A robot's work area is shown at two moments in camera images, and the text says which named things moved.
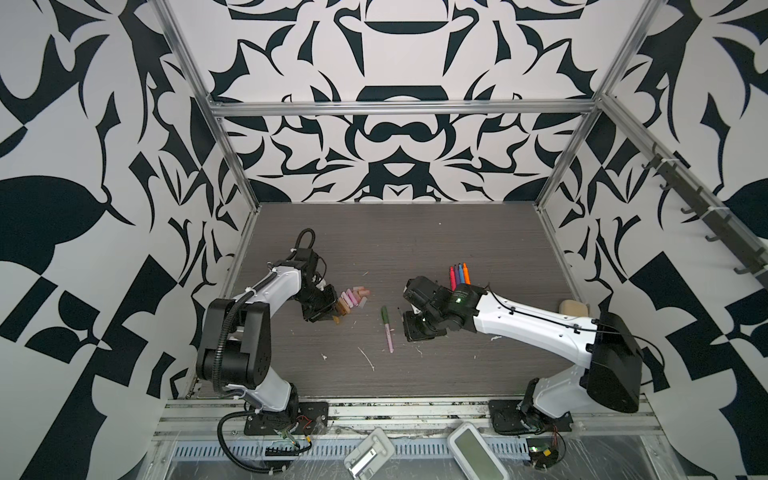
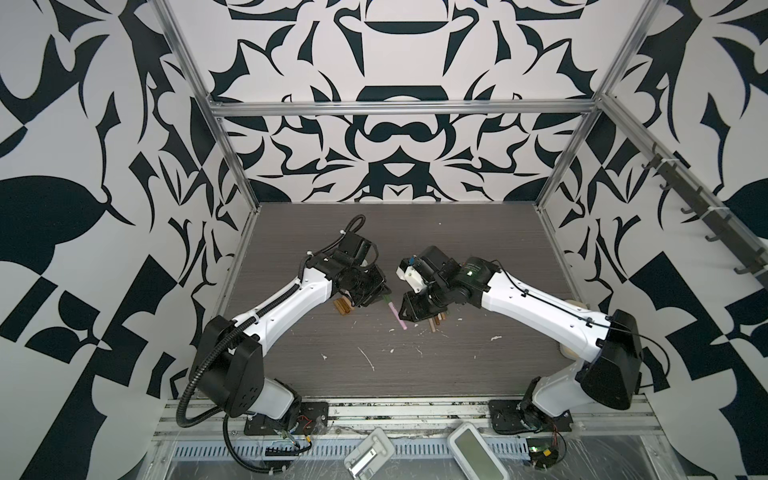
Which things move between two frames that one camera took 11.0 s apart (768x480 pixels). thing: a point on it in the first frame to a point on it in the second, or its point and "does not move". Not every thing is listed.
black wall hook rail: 719,222 does not move
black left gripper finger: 313,313 to 364,298
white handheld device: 375,450 does not move
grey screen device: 474,455 does not move
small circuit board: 542,452 does not move
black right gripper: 410,332 to 411,310
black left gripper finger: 329,296 to 383,290
